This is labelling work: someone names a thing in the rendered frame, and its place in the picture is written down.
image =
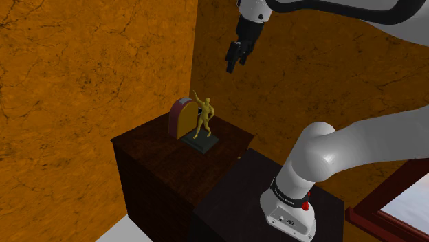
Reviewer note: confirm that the dark red framed window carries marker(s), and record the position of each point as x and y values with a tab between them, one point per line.
395	201

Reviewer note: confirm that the dark brown wooden cabinet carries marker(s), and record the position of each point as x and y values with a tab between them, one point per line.
161	164

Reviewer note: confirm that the golden human figure statue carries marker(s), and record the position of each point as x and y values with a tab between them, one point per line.
204	124

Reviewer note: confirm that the black robot stand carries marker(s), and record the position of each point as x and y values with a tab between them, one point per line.
241	204

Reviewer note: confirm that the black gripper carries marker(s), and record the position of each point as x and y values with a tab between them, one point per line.
248	29

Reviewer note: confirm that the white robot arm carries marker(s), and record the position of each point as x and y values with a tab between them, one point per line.
335	150

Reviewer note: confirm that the arched maroon and yellow box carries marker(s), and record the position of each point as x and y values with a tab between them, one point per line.
182	118

